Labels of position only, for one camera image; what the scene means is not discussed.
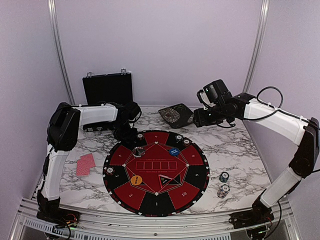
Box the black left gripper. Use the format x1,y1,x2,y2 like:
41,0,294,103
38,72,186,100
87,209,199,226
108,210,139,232
113,121,138,144

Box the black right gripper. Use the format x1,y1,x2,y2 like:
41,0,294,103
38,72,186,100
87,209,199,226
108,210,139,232
192,104,231,128

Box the clear round dealer button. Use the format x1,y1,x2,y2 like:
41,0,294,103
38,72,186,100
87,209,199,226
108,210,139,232
132,146,146,158

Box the green 50 chip seat seven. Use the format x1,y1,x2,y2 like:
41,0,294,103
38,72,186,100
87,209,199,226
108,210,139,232
175,135,183,141

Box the blue small blind button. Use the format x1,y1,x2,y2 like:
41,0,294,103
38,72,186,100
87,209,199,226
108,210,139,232
169,148,180,156

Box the orange big blind button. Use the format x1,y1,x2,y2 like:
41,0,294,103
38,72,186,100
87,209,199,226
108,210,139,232
130,175,143,186

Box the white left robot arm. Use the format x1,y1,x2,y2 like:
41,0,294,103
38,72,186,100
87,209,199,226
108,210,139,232
37,101,142,223

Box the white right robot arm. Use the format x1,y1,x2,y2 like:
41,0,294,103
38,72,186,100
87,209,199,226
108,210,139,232
193,82,320,224

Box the black floral square plate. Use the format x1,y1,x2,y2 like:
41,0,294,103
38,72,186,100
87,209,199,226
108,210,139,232
158,103,194,129

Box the black poker chip case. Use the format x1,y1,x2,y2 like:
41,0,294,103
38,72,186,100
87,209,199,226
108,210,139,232
82,68,133,135

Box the red playing card deck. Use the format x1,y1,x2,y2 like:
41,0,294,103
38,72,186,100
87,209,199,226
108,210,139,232
76,153,96,177

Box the round red black poker mat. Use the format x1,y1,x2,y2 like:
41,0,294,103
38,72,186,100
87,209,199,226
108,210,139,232
102,130,210,217

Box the green chip stack on table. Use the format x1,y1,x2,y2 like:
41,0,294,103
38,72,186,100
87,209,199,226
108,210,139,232
219,172,230,183

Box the grey chip stack on table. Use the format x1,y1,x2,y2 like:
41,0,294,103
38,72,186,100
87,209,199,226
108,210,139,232
217,184,230,199

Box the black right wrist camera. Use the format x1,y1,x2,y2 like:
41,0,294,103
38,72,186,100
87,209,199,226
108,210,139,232
196,79,233,109

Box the right aluminium corner post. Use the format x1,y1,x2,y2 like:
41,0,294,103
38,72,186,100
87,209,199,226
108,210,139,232
241,0,270,93

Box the aluminium corner post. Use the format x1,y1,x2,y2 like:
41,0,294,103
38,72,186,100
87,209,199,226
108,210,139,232
241,0,270,93
47,0,75,104

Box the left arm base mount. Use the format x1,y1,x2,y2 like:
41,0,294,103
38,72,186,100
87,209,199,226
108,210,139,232
36,208,80,228

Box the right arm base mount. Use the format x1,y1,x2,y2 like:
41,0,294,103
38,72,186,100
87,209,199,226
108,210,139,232
228,210,275,229

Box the aluminium front rail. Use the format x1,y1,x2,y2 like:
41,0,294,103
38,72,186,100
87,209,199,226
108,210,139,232
8,198,302,240

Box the left aluminium corner post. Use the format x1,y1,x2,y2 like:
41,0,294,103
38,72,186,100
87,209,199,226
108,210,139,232
47,0,75,104

